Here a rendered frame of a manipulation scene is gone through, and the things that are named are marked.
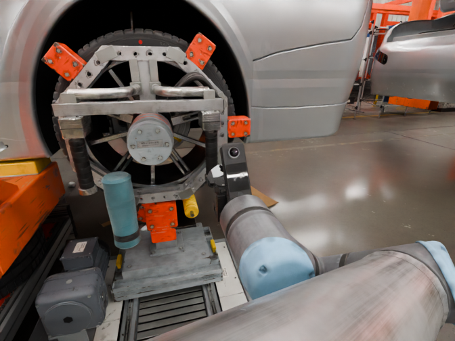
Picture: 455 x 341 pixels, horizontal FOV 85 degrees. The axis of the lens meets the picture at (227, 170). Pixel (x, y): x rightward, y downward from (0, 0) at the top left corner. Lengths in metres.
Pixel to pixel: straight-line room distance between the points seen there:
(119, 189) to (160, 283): 0.58
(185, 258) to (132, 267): 0.24
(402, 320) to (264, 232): 0.19
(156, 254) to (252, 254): 0.99
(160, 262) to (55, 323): 0.44
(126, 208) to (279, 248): 0.63
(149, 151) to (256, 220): 0.48
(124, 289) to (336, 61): 1.37
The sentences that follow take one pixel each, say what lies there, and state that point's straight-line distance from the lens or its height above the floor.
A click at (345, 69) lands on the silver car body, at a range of 1.31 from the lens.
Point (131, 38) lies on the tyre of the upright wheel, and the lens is 0.97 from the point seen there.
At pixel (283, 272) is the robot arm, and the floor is 0.83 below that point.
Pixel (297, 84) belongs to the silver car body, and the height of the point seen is 0.99.
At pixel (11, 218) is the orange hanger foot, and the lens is 1.00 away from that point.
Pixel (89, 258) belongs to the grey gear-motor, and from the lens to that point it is 1.09.
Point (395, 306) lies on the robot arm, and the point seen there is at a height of 0.92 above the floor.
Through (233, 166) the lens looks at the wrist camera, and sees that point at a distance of 0.48.
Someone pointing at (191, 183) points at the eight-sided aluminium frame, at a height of 0.65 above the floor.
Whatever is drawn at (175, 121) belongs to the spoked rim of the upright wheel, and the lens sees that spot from 1.00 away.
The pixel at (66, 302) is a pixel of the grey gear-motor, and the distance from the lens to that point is 1.00.
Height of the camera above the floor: 1.06
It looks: 22 degrees down
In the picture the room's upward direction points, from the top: straight up
